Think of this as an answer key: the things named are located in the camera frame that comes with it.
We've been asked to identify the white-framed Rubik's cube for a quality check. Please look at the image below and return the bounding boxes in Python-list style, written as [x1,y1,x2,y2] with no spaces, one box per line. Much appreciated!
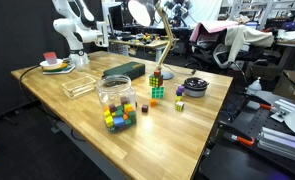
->
[150,85,166,100]

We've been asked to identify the black-framed Rubik's cube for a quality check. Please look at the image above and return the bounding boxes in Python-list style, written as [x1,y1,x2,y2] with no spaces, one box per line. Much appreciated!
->
[149,73,164,89]

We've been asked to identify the small Rubik's cube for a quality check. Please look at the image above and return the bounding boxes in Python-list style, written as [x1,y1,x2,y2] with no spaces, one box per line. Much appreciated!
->
[175,100,185,112]

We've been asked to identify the stack of coloured plates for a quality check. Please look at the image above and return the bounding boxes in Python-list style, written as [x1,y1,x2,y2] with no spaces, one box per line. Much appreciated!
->
[41,62,76,75]

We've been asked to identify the dark green flat case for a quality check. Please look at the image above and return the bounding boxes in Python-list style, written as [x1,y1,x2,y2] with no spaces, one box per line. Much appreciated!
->
[102,61,146,81]

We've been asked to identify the clear jar of coloured cubes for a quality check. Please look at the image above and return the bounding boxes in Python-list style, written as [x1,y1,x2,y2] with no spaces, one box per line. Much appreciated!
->
[96,75,137,134]

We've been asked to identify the wooden desk with clutter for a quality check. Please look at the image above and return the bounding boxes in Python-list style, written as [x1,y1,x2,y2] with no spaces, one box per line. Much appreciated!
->
[108,37,180,63]

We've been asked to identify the black round lidded bowl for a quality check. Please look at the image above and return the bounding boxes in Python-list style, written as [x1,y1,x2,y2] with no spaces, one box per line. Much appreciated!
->
[183,77,210,98]

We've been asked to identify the clear plastic tray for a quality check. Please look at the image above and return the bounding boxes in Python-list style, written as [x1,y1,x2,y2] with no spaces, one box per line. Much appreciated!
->
[61,75,97,100]

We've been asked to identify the black office chair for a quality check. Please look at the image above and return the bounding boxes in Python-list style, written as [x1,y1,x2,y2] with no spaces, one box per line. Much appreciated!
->
[186,29,255,72]

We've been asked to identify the computer monitor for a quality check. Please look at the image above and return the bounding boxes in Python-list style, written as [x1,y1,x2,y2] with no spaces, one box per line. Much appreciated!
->
[101,2,125,33]

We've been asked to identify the pink cloth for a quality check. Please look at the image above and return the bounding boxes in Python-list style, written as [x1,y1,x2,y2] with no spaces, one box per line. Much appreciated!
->
[189,20,240,43]

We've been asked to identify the white bowl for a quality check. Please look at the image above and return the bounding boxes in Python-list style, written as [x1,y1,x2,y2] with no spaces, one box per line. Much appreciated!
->
[39,58,64,70]

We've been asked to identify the red pink block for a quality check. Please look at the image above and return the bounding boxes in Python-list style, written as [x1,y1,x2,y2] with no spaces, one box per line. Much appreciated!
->
[42,51,58,65]

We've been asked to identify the white spray bottle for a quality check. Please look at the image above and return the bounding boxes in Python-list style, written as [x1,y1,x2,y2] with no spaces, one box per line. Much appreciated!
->
[246,77,263,97]

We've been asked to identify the beige cloth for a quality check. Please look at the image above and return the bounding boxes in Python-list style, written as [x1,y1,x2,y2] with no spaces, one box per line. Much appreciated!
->
[224,24,275,63]

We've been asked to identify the black curtain divider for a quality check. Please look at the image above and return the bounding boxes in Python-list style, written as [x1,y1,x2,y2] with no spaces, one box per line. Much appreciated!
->
[0,0,105,121]

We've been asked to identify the open cardboard box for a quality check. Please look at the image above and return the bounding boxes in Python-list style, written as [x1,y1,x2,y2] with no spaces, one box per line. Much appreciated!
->
[272,69,295,103]

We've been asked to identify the aluminium extrusion bars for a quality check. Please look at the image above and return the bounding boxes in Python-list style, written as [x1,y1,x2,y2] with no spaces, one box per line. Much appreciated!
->
[256,126,295,165]

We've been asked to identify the lamp power cable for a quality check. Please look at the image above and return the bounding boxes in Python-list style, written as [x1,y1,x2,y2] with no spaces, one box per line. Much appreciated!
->
[163,63,197,75]

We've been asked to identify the orange-handled clamp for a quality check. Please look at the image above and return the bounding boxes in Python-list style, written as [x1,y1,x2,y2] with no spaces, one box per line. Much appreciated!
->
[231,133,256,147]

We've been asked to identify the thick black cable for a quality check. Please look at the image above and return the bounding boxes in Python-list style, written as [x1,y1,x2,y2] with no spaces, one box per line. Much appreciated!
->
[18,64,60,129]

